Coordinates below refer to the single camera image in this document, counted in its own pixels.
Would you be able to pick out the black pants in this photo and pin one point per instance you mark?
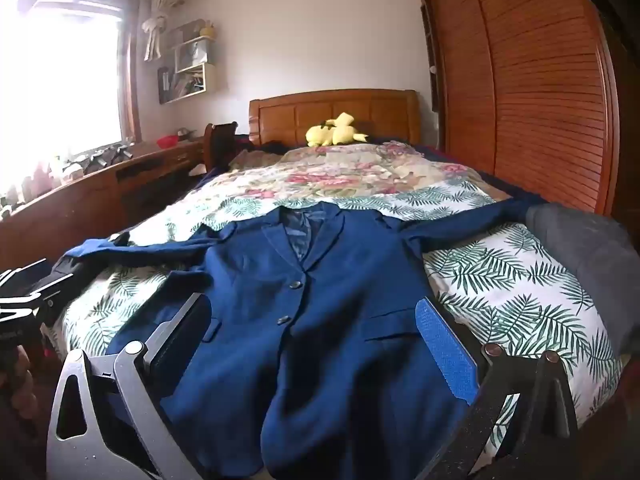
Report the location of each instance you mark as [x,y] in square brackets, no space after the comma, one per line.
[67,265]

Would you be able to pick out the blue shirt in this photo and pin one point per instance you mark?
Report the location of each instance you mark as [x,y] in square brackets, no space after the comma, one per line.
[325,360]

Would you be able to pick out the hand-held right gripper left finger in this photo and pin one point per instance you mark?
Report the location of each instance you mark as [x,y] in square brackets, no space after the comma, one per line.
[176,339]

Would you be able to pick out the wooden louvred wardrobe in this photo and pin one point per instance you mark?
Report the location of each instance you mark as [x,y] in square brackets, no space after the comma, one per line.
[530,85]

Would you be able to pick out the grey folded cloth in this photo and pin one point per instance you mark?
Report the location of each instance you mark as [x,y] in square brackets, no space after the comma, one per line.
[590,260]

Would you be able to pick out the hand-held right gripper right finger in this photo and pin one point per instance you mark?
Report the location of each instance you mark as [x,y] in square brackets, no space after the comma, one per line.
[445,347]

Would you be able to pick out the red bowl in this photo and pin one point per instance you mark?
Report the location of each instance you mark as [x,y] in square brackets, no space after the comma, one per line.
[168,140]

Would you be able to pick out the dark clutter on desk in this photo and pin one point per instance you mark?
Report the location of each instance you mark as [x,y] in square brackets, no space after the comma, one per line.
[107,155]

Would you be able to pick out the white paper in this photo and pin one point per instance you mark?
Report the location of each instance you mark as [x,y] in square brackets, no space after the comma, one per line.
[197,169]

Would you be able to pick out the wooden chair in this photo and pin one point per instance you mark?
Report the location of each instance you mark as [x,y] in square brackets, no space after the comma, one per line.
[219,145]

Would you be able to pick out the white wall shelf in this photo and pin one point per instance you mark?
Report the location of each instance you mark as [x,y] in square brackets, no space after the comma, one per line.
[192,72]

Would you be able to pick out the wooden desk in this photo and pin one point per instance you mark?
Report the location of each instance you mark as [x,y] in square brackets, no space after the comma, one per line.
[85,205]

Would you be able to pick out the yellow plush toy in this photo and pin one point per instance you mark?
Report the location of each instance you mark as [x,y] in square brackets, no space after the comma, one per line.
[335,132]

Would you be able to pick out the leaf print bed sheet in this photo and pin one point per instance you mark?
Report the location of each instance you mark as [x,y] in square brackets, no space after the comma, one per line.
[520,290]

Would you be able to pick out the window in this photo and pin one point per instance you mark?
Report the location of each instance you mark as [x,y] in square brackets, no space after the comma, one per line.
[60,90]

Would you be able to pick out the white hanging plush toy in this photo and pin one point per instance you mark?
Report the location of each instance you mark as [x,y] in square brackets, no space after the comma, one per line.
[152,27]

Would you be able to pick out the person's left hand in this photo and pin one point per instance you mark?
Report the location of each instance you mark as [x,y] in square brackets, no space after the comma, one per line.
[17,377]

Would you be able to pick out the floral quilt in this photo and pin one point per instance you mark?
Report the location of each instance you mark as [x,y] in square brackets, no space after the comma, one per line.
[320,170]

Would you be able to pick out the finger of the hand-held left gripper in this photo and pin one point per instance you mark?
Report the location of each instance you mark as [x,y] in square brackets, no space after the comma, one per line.
[47,290]

